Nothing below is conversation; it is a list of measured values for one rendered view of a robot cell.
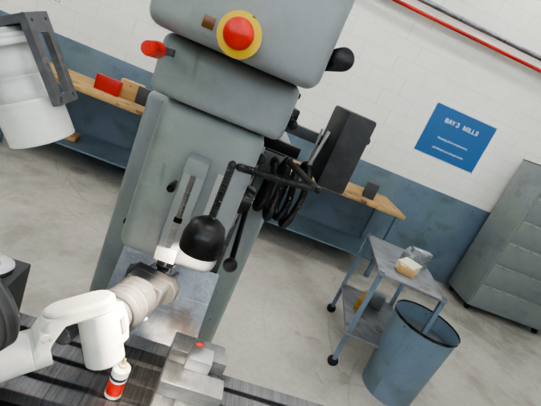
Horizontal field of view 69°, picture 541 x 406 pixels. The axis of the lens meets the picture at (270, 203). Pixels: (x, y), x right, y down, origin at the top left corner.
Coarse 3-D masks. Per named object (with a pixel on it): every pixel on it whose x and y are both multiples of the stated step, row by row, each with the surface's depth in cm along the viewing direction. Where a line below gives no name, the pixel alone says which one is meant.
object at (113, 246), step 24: (144, 120) 115; (144, 144) 117; (264, 168) 121; (120, 192) 122; (120, 216) 124; (240, 216) 125; (120, 240) 127; (240, 240) 128; (216, 264) 130; (240, 264) 131; (96, 288) 132; (216, 288) 134; (216, 312) 137
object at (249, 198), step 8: (248, 192) 87; (248, 200) 87; (240, 208) 87; (248, 208) 87; (240, 224) 85; (240, 232) 84; (232, 248) 81; (232, 256) 80; (224, 264) 78; (232, 264) 78
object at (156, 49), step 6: (144, 42) 50; (150, 42) 50; (156, 42) 52; (144, 48) 50; (150, 48) 50; (156, 48) 51; (162, 48) 53; (168, 48) 60; (144, 54) 50; (150, 54) 50; (156, 54) 51; (162, 54) 54; (168, 54) 60; (174, 54) 63
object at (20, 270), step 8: (0, 256) 92; (8, 256) 93; (0, 264) 90; (8, 264) 91; (16, 264) 94; (24, 264) 95; (0, 272) 87; (8, 272) 89; (16, 272) 91; (24, 272) 93; (8, 280) 88; (16, 280) 90; (24, 280) 95; (8, 288) 87; (16, 288) 92; (24, 288) 97; (16, 296) 94
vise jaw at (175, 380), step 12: (168, 372) 92; (180, 372) 94; (192, 372) 95; (168, 384) 90; (180, 384) 90; (192, 384) 92; (204, 384) 93; (216, 384) 94; (168, 396) 91; (180, 396) 91; (192, 396) 91; (204, 396) 91; (216, 396) 91
